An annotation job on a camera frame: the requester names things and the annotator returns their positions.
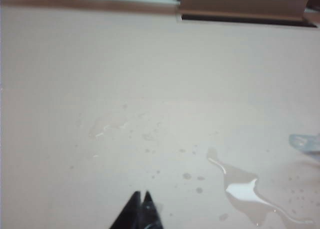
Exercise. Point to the spilled water puddle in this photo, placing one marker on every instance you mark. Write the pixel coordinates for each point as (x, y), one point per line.
(240, 189)

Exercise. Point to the clear grey faceted mug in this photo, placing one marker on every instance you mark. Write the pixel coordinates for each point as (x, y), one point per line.
(305, 142)

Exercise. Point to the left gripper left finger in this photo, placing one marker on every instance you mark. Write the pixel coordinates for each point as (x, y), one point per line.
(130, 214)

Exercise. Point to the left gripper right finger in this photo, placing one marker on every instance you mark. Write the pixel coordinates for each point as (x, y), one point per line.
(150, 214)

